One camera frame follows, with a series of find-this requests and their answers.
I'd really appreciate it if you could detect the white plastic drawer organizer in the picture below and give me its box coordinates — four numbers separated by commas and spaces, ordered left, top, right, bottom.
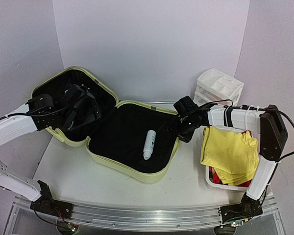
193, 69, 244, 106

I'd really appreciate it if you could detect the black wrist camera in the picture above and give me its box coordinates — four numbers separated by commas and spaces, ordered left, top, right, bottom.
62, 84, 92, 108
173, 95, 198, 116

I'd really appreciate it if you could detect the yellow garment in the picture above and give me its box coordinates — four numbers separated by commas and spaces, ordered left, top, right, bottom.
199, 126, 260, 187

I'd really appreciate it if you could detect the white small bottle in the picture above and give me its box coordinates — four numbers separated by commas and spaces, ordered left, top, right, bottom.
143, 130, 156, 161

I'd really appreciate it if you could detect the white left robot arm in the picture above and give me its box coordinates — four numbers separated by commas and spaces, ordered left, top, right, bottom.
0, 130, 99, 202

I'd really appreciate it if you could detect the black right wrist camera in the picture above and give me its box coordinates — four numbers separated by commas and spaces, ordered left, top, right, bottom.
173, 95, 198, 116

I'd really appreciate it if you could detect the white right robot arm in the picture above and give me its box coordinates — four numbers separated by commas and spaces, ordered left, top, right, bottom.
171, 97, 288, 217

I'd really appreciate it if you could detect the pale green hard-shell suitcase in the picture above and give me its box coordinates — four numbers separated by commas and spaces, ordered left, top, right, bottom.
31, 67, 180, 183

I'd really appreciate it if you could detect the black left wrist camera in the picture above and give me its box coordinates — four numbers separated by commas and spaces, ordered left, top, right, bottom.
62, 84, 92, 108

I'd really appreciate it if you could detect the white perforated plastic basket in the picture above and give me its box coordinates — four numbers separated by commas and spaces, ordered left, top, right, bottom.
204, 126, 260, 192

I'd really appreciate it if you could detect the red garment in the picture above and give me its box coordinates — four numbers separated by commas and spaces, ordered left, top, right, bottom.
208, 131, 254, 188

